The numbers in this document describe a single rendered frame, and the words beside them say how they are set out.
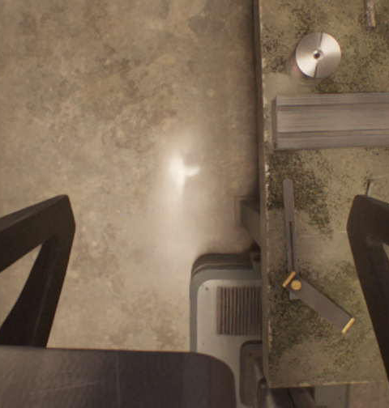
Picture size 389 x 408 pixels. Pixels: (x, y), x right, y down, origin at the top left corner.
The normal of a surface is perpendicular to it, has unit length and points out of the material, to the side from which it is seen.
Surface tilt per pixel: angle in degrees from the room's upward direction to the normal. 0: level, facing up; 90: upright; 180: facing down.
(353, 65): 0
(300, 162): 0
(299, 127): 0
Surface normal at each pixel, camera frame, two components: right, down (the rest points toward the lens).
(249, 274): -0.01, -0.65
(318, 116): -0.02, 0.08
